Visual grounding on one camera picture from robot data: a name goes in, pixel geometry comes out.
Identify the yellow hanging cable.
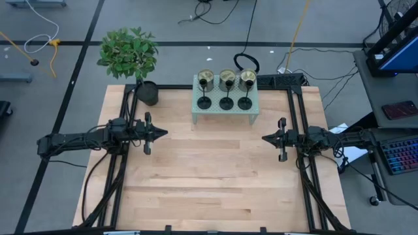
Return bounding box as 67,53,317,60
283,0,311,73

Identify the dark red phone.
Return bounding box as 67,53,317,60
381,100,418,121

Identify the coiled black cable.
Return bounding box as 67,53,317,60
233,0,261,74

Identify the grey metal floor base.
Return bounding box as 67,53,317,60
0,72,33,84
5,0,68,8

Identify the yellow cable with plug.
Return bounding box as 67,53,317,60
48,38,62,79

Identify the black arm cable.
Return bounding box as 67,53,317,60
338,153,418,212
80,151,110,223

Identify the black floor object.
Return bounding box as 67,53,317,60
0,100,14,118

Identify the pale green perforated metal shelf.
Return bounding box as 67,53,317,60
191,74,261,126

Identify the black stemmed candlestick holder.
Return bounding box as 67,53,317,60
219,80,234,111
237,79,255,111
197,78,212,110

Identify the grey side desk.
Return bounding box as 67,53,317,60
352,48,418,206

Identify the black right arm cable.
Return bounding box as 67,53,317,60
338,153,418,212

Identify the backlit rainbow keyboard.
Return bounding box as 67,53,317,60
380,136,418,176

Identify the black wire fan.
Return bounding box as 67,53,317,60
378,0,418,42

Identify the white paper sheet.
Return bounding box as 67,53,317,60
328,122,360,168

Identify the black aluminium table frame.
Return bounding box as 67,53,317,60
73,83,357,235

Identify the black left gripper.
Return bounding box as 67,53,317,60
130,112,169,156

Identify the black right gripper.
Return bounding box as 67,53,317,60
261,117,300,163

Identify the green leafy plant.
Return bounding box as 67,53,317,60
97,26,159,81

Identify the yellow rod with black foot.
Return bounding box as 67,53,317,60
0,31,40,67

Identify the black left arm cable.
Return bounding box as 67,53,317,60
80,151,110,223

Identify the black plant pot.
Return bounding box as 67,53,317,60
135,80,160,107

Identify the white floor cable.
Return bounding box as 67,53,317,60
24,0,61,55

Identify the black perforated bracket plate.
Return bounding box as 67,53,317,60
256,73,310,96

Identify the thin black floor cable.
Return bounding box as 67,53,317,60
276,47,360,112

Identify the monitor with blue screen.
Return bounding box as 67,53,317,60
378,34,418,73

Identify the silver metal candle cup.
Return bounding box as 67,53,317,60
197,69,216,93
218,68,237,93
238,68,258,93

